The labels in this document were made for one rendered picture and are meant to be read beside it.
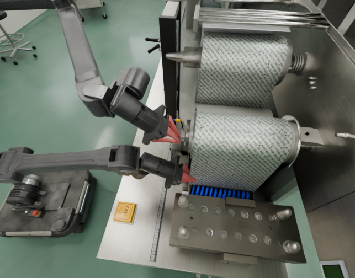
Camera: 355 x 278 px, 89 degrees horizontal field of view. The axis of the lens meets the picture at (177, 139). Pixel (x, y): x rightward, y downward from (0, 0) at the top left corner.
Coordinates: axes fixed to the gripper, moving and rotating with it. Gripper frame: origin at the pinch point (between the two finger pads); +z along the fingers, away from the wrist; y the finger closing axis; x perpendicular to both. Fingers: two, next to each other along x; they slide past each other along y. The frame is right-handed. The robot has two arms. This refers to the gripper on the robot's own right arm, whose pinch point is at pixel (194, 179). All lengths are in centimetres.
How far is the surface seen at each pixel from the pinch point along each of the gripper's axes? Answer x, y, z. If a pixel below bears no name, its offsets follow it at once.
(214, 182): 3.3, 0.3, 6.3
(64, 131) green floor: -168, -90, -77
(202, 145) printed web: 18.3, -0.3, -9.7
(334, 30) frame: 49, -28, 8
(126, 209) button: -24.9, 9.4, -14.3
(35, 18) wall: -266, -369, -258
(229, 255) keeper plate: 1.9, 20.7, 13.1
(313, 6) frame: 48, -44, 8
